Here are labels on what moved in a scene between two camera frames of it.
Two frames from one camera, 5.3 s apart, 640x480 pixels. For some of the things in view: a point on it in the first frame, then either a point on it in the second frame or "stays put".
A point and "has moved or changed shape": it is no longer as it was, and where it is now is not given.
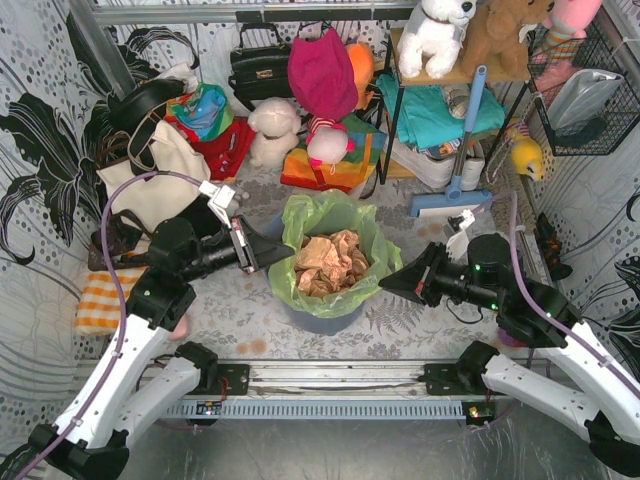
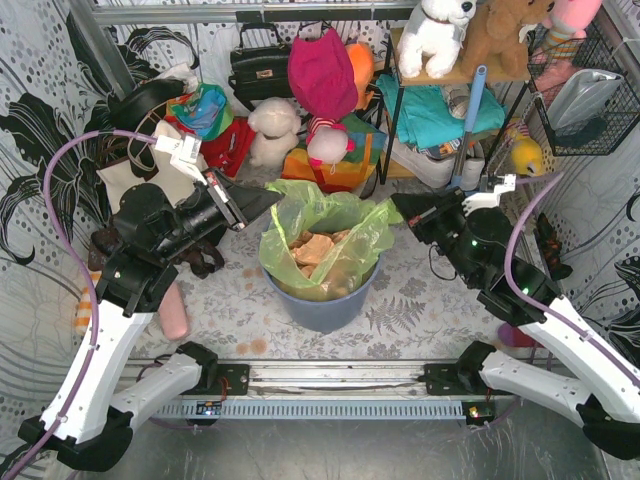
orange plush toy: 363,61 stays put
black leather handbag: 260,66 stays put
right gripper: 427,280 to 428,226
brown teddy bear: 493,48 stays put
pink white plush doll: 327,141 stays put
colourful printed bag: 205,111 stays put
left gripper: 245,246 to 226,203
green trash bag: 327,211 has moved or changed shape
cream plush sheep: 275,123 stays put
